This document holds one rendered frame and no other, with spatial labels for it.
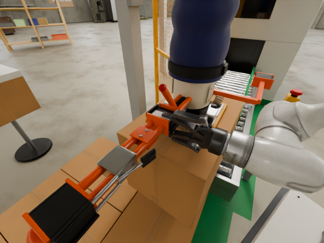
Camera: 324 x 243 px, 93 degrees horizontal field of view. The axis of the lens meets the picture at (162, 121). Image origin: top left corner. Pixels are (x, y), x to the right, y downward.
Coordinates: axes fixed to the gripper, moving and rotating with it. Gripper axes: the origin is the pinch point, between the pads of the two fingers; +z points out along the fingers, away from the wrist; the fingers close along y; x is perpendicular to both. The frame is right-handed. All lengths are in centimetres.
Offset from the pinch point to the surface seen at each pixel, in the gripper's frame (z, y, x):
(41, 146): 183, 117, 5
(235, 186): -34, 60, 32
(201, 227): -25, 120, 23
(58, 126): 208, 120, 43
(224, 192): -30, 72, 32
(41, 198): 68, 65, -32
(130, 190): 23, 66, -1
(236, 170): -33, 61, 45
